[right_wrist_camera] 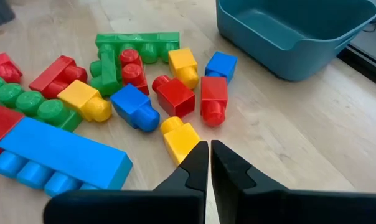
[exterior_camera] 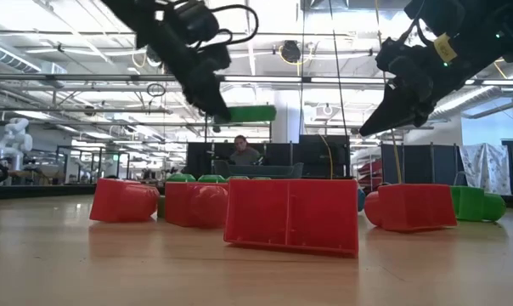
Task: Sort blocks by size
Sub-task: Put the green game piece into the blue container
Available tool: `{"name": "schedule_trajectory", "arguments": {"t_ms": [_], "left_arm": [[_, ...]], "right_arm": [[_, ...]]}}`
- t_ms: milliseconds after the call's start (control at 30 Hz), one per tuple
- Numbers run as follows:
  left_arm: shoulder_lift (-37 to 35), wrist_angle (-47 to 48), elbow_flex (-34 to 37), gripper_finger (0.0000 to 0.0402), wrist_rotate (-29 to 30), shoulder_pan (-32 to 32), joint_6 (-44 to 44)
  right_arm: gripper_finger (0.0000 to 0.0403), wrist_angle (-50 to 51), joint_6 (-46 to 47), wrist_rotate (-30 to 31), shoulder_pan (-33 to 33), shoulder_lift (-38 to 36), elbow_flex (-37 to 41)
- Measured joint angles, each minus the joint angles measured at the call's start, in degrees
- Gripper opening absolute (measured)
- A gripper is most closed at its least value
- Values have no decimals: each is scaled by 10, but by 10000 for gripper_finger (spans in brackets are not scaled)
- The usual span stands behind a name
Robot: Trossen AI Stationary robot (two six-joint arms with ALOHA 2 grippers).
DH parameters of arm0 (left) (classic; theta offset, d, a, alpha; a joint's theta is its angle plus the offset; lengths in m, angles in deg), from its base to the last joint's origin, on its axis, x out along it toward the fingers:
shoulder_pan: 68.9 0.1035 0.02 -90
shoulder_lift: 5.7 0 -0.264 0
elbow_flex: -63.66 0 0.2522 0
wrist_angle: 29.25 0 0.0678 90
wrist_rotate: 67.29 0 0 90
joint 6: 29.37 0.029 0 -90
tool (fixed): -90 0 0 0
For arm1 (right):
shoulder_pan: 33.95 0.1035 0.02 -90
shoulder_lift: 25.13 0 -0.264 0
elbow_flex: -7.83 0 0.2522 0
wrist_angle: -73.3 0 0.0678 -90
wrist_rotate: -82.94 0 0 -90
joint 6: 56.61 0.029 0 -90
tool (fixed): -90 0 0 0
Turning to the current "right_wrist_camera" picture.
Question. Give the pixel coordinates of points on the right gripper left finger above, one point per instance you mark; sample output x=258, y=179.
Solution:
x=175, y=205

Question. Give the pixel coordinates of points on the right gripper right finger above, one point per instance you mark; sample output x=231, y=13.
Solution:
x=253, y=202

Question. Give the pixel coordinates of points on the yellow one-stud block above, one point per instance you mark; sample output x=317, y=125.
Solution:
x=180, y=140
x=77, y=93
x=181, y=60

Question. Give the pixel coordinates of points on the red one-stud block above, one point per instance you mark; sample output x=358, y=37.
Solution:
x=213, y=90
x=175, y=96

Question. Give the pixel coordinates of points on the blue one-stud block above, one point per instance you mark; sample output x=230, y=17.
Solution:
x=130, y=101
x=220, y=63

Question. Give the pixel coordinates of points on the blue four-stud block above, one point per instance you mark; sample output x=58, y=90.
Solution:
x=66, y=152

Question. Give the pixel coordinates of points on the red two-stud block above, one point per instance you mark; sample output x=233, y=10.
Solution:
x=133, y=74
x=1, y=67
x=51, y=73

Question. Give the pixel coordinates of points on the green two-stud block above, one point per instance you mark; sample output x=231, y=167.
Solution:
x=108, y=70

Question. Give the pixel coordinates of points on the green four-stud block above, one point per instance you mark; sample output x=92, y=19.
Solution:
x=138, y=39
x=29, y=101

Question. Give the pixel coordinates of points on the red four-stud block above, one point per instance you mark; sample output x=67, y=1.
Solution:
x=1, y=121

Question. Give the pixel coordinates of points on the teal plastic bin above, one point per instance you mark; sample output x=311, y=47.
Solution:
x=300, y=59

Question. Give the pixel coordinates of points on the black table frame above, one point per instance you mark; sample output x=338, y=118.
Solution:
x=362, y=65

